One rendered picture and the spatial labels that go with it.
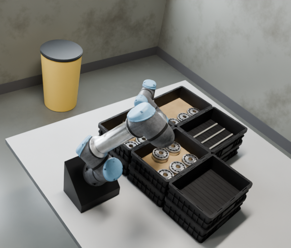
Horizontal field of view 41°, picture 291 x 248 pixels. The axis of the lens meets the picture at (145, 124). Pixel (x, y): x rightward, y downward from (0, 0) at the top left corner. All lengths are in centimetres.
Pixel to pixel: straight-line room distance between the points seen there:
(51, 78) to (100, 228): 195
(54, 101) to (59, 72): 35
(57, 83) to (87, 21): 87
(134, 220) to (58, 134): 82
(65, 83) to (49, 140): 125
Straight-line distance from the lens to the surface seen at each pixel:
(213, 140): 260
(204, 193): 225
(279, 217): 250
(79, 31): 429
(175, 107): 281
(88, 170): 211
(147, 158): 234
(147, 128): 167
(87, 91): 427
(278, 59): 396
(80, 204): 215
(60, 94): 382
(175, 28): 483
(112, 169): 198
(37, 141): 259
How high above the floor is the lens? 243
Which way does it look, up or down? 38 degrees down
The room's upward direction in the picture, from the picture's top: 11 degrees clockwise
